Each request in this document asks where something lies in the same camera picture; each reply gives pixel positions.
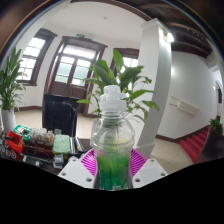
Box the clear bottle with green drink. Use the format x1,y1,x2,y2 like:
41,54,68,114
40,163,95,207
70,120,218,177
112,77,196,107
89,84,136,192

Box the green plant in white pot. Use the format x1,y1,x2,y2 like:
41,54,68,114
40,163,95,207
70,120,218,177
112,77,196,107
0,46,27,133
76,48,160,124

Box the green cloth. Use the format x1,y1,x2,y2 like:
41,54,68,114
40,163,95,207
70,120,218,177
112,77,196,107
52,133,72,155

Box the dark framed window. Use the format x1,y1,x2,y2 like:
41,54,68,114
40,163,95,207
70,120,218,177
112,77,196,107
15,27,58,87
109,47,140,78

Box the dark wooden glazed door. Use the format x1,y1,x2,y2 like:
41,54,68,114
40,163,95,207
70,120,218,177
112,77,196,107
43,35,108,116

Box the red carpeted stairs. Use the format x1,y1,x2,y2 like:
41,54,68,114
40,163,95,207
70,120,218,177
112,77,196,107
179,125,212,164

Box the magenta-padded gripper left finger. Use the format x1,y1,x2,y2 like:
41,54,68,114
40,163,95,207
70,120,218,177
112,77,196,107
57,148,100,190

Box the glowing wall lamp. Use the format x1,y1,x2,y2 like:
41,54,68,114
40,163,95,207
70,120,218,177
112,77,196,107
163,31,175,44

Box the dark tray with tea cups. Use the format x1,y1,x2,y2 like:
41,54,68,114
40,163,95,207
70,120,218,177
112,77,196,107
23,127,56,158

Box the small black device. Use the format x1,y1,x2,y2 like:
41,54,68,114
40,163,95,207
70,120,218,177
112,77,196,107
21,154,43,168

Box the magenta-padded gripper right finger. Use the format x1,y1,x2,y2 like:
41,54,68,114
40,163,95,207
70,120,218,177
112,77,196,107
128,148,168,190

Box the red plastic box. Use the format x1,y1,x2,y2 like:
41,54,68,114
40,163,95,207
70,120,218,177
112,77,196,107
5,130,26,154

